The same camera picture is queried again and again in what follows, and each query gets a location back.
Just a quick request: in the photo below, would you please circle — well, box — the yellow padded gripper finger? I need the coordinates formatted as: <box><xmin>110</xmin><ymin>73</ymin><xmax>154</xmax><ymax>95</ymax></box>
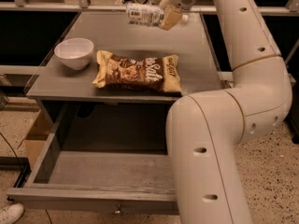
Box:
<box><xmin>159</xmin><ymin>0</ymin><xmax>169</xmax><ymax>9</ymax></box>
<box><xmin>160</xmin><ymin>5</ymin><xmax>182</xmax><ymax>31</ymax></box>

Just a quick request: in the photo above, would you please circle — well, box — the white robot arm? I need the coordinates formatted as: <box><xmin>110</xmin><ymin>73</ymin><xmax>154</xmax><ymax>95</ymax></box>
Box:
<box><xmin>161</xmin><ymin>0</ymin><xmax>292</xmax><ymax>224</ymax></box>

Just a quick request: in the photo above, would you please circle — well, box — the open grey top drawer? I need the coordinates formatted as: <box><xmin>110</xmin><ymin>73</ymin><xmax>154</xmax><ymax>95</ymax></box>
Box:
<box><xmin>7</xmin><ymin>103</ymin><xmax>178</xmax><ymax>215</ymax></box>

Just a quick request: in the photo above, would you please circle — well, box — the brown yellow chip bag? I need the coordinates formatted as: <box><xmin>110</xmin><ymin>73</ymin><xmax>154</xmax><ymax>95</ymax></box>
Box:
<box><xmin>93</xmin><ymin>50</ymin><xmax>182</xmax><ymax>93</ymax></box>

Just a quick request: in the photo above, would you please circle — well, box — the white ceramic bowl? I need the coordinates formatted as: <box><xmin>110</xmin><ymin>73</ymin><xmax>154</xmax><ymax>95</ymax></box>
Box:
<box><xmin>54</xmin><ymin>38</ymin><xmax>94</xmax><ymax>70</ymax></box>

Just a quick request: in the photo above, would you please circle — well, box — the cardboard box on floor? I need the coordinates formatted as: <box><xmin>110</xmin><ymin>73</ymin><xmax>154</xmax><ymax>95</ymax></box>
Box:
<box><xmin>20</xmin><ymin>111</ymin><xmax>51</xmax><ymax>169</ymax></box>

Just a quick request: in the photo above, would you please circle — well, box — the white sneaker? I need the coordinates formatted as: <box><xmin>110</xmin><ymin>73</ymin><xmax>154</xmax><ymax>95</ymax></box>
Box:
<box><xmin>0</xmin><ymin>203</ymin><xmax>24</xmax><ymax>224</ymax></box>

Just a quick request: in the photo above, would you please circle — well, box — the metal railing frame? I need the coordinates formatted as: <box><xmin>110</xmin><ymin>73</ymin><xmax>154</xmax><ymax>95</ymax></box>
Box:
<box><xmin>0</xmin><ymin>0</ymin><xmax>299</xmax><ymax>17</ymax></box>

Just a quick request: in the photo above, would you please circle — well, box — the black floor cable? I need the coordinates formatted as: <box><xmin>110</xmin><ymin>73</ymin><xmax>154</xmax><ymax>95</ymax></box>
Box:
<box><xmin>0</xmin><ymin>133</ymin><xmax>24</xmax><ymax>173</ymax></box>

